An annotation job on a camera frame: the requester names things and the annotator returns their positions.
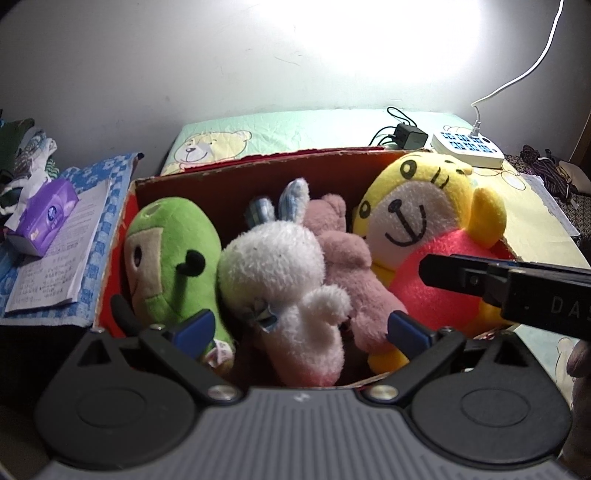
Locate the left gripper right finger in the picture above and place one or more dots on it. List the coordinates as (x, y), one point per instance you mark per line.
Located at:
(429, 353)

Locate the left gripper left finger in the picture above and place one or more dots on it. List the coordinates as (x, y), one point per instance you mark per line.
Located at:
(175, 352)

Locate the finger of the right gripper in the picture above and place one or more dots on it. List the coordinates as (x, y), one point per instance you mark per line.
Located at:
(521, 267)
(460, 274)

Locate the green bean plush toy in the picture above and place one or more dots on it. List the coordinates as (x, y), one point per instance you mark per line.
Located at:
(171, 253)

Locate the yellow tiger plush toy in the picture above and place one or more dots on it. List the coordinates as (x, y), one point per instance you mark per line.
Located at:
(426, 203)

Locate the white rabbit plush blue ears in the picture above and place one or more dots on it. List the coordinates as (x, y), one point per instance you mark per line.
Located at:
(272, 276)

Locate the pink teddy bear plush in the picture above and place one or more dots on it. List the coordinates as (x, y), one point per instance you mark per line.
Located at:
(348, 264)

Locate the person hand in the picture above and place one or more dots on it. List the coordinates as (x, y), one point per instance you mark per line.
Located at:
(576, 450)

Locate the open handwritten notebook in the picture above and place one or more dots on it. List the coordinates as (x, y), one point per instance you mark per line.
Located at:
(537, 185)

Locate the dark striped cloth bundle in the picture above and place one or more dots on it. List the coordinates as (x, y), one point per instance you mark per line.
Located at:
(555, 178)

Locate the white blue power strip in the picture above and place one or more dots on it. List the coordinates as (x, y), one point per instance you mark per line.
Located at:
(478, 151)

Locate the printed paper sheet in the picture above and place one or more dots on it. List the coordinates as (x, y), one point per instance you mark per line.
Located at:
(56, 277)

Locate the red cardboard box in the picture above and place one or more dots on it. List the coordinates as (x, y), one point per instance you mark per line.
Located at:
(224, 193)

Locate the black power adapter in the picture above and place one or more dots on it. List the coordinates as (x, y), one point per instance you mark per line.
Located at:
(409, 137)

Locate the blue checkered towel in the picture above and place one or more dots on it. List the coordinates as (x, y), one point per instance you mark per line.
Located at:
(81, 312)

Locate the purple tissue pack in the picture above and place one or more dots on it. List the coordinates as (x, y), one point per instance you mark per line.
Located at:
(43, 217)

